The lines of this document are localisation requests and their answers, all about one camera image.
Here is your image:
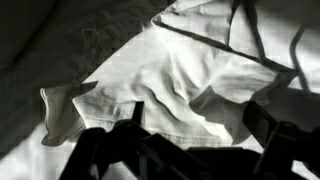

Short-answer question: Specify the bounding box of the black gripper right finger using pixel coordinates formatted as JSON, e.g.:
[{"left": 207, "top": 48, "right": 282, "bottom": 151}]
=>
[{"left": 242, "top": 100, "right": 320, "bottom": 180}]

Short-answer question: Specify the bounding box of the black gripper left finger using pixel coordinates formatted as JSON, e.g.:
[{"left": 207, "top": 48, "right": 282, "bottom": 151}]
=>
[{"left": 59, "top": 100, "right": 152, "bottom": 180}]

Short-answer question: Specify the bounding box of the white cloth with green print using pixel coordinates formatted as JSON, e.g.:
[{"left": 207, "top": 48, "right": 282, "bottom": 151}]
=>
[{"left": 39, "top": 0, "right": 320, "bottom": 149}]

